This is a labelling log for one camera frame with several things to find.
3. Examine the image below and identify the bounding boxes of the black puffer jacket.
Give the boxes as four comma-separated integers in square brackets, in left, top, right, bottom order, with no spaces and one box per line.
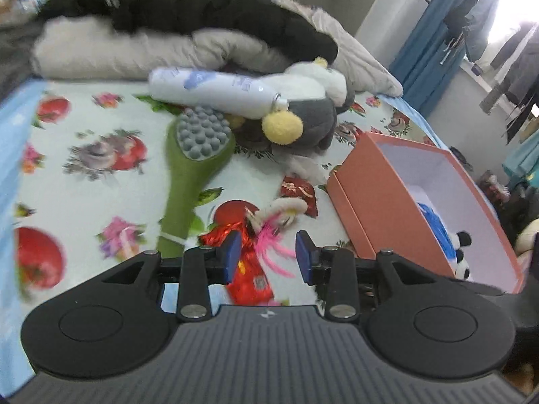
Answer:
[12,0,340,67]

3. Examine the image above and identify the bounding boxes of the hanging dark clothes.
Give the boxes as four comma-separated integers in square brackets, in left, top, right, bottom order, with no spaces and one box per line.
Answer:
[480,21,539,144]

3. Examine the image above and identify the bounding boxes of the red foil packet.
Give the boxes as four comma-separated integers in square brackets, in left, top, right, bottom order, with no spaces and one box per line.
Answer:
[199,224,276,307]

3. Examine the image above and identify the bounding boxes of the dark grey blanket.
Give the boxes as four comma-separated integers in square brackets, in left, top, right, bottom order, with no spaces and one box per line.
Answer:
[0,21,47,93]

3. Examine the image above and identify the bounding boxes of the blue curtain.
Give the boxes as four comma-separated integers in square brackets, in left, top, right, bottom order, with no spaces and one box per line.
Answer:
[389,0,505,119]

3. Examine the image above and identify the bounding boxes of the light blue star bedsheet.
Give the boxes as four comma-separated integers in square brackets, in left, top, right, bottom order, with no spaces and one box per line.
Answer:
[0,80,439,371]

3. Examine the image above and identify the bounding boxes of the small red embroidered pouch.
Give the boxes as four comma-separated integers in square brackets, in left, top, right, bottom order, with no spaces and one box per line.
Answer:
[281,175,318,218]

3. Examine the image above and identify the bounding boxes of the hanging grey blue garment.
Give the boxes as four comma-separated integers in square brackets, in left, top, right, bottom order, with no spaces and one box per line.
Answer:
[442,0,503,65]

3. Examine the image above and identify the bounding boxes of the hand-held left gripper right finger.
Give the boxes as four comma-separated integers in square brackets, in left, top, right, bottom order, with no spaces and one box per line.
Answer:
[295,231,454,322]

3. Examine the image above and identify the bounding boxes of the panda plush toy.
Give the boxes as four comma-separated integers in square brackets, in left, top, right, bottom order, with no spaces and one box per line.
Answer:
[447,230,473,281]

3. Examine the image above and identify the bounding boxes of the orange cardboard box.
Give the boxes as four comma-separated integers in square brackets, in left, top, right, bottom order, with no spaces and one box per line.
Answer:
[326,131,525,294]

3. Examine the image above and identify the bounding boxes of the grey white plush toy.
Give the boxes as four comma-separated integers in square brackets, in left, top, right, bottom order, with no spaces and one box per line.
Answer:
[229,57,358,159]

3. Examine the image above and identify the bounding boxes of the wire waste bin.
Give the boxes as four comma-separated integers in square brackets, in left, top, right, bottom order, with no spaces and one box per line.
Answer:
[450,146,476,174]

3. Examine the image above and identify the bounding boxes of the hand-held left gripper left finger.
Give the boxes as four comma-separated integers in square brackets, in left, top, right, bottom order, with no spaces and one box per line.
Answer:
[99,231,244,323]

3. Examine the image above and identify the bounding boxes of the red black bag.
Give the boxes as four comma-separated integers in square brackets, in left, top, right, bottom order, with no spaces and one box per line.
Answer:
[478,169,512,205]

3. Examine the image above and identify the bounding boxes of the teal cloth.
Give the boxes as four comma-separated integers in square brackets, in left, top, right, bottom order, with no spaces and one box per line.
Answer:
[501,132,539,188]

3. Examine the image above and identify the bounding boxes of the fruit printed tablecloth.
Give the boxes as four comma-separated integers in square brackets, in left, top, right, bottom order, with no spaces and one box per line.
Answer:
[12,80,439,309]

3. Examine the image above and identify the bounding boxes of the green massage brush grey head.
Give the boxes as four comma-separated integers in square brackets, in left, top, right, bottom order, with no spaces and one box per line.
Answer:
[157,106,236,259]

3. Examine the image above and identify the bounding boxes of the pink feather toy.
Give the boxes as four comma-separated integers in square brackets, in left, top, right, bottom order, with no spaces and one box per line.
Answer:
[245,197,310,279]

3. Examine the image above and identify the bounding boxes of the white bottle with blue print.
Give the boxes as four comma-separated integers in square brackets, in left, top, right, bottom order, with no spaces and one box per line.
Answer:
[147,66,289,120]

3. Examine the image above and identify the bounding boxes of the blue printed cloth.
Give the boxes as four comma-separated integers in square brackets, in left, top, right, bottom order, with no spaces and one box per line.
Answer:
[17,0,54,14]

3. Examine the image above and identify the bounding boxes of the light grey duvet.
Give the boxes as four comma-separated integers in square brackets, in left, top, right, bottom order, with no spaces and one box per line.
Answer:
[31,2,404,98]

